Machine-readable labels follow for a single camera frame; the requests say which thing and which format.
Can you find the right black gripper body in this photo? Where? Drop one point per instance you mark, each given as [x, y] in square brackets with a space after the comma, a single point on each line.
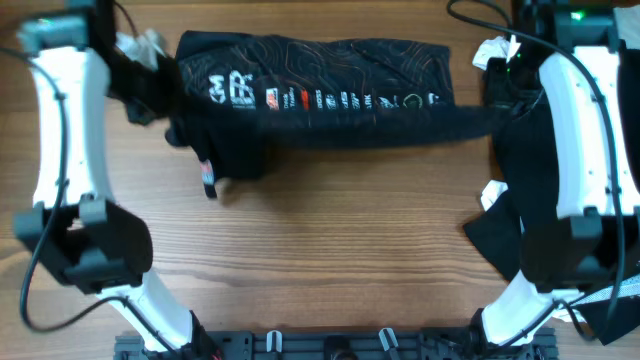
[514, 83]

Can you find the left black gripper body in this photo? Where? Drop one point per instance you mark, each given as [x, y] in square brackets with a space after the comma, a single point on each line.
[144, 91]

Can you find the black orange printed cycling jersey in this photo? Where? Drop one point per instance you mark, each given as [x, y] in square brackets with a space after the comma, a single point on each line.
[245, 94]

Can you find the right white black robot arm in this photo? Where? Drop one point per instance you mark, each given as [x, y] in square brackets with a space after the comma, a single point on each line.
[501, 332]

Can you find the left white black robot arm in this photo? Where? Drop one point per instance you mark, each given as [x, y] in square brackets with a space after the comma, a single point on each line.
[75, 229]

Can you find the white garment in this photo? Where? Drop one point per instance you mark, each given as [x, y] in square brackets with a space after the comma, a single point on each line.
[492, 52]

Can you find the black garment pile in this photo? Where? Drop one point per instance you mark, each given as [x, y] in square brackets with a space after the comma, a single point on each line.
[525, 150]

